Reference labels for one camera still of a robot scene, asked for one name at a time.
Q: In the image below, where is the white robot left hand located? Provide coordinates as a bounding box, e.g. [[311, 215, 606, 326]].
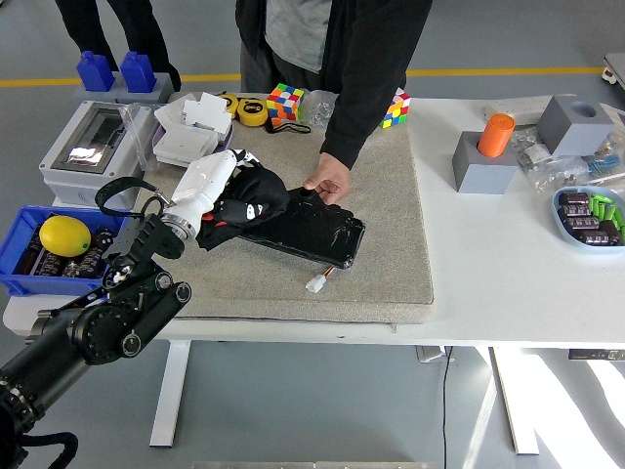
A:
[[169, 149, 272, 231]]

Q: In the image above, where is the person's left hand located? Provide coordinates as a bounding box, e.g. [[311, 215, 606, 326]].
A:
[[302, 151, 353, 206]]

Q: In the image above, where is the black rag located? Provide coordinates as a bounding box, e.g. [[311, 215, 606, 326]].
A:
[[194, 163, 290, 253]]

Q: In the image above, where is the black glossy panel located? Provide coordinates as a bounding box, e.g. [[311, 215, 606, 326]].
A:
[[238, 185, 367, 272]]

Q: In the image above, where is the black table control panel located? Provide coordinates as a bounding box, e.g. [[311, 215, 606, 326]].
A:
[[567, 349, 625, 362]]

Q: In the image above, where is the purple tray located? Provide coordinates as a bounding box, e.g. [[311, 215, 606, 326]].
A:
[[151, 121, 235, 170]]

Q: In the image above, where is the clear bag of screws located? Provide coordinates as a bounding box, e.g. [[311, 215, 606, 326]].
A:
[[297, 89, 339, 129]]

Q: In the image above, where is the white small plates pile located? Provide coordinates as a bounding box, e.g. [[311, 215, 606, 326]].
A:
[[153, 92, 233, 137]]

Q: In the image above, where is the clear empty plastic bag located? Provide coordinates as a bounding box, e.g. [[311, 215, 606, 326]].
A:
[[118, 102, 165, 172]]

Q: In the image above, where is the grey-brown mat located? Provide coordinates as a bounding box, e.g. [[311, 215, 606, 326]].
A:
[[107, 119, 435, 324]]

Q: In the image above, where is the colourful puzzle cube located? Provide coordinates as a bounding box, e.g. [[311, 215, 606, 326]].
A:
[[379, 87, 412, 131], [266, 81, 307, 127]]

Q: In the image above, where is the grey two-slot base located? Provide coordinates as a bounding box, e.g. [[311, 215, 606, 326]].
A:
[[72, 72, 176, 105]]

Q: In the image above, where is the person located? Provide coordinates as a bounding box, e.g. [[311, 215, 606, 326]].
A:
[[234, 0, 436, 171], [53, 0, 183, 93]]

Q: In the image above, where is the blue bottle-shaped block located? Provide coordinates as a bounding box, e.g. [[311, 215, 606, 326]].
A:
[[76, 50, 116, 93], [119, 50, 157, 94]]

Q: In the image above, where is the grey block holding cylinder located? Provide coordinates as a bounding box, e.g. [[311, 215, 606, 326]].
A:
[[451, 130, 521, 195]]

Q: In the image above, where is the yellow lemon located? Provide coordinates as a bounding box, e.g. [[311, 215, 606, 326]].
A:
[[38, 215, 93, 258]]

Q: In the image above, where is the orange cylinder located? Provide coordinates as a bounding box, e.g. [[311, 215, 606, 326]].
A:
[[477, 112, 517, 158]]

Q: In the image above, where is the grey under-table box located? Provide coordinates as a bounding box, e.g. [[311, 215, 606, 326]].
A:
[[414, 344, 458, 363]]

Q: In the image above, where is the blue plastic bin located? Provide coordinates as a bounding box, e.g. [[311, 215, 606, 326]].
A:
[[0, 204, 131, 298]]

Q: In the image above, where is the clear bag of metal parts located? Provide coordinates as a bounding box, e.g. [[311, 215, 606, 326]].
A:
[[510, 124, 590, 194]]

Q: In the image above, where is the white table leg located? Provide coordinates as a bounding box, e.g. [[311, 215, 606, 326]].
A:
[[148, 340, 191, 448], [491, 346, 541, 455]]

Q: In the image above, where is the light blue dish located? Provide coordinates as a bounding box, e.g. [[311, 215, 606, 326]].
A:
[[551, 185, 625, 255]]

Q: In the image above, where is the grey block with round hole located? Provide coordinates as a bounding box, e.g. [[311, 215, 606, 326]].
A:
[[536, 95, 615, 157]]

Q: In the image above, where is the clear bag of blue resistors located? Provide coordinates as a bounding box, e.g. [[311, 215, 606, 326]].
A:
[[583, 141, 625, 185]]

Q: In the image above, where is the white switch plate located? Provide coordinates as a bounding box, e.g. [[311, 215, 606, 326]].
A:
[[153, 124, 220, 170]]

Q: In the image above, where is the black wrist strap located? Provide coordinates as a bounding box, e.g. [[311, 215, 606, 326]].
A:
[[265, 119, 313, 136]]

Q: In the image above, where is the white wire connector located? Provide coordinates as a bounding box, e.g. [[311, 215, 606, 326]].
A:
[[305, 267, 337, 294]]

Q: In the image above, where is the grey electrical enclosure box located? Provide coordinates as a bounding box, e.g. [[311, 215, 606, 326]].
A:
[[38, 100, 160, 210]]

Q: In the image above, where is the black power cable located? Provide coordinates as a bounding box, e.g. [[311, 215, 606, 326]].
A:
[[440, 345, 453, 469]]

